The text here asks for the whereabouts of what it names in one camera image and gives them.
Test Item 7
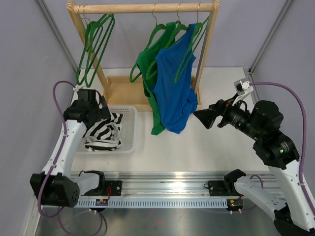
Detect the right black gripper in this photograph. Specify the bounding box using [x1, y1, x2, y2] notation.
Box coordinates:
[193, 92, 262, 140]

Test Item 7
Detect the black white striped tank top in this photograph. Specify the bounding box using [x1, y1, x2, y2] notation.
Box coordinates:
[84, 113, 124, 151]

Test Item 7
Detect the blue tank top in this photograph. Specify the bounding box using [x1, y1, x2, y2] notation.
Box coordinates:
[151, 24, 198, 134]

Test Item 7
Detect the green tank top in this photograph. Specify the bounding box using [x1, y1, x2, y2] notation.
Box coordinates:
[135, 22, 177, 135]

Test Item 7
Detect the green hanger of striped top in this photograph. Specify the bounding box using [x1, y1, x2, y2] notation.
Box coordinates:
[174, 9, 209, 83]

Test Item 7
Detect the green hanger of blue top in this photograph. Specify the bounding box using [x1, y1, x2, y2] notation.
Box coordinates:
[146, 3, 189, 80]

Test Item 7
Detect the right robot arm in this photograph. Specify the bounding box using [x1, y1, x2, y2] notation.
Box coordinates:
[193, 99, 315, 236]

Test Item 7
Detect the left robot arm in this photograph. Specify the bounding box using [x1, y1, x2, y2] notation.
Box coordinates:
[30, 88, 110, 207]

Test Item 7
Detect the empty green hanger inner left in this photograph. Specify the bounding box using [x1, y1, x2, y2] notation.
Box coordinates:
[84, 13, 115, 88]

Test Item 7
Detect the empty green hanger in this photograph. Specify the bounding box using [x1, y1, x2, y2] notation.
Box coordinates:
[76, 21, 100, 86]
[84, 13, 115, 88]

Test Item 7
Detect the empty green hanger outer left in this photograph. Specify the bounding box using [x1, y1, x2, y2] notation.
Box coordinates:
[76, 21, 100, 86]

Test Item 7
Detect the wooden clothes rack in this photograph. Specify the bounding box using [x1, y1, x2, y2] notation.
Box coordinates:
[67, 0, 220, 114]

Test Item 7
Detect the white plastic basket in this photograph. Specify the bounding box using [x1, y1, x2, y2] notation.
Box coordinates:
[77, 106, 137, 155]

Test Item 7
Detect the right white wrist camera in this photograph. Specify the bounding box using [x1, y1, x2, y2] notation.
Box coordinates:
[233, 78, 253, 105]

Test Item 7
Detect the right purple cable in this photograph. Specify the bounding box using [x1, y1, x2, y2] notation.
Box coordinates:
[250, 81, 315, 209]

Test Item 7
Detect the purple cable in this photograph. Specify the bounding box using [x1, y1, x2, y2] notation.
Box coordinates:
[250, 81, 315, 209]
[36, 80, 104, 235]

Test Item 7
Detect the white slotted cable duct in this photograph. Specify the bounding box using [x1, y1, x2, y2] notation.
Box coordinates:
[76, 198, 227, 208]

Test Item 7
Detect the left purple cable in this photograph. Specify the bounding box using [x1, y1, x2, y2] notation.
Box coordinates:
[36, 80, 104, 235]

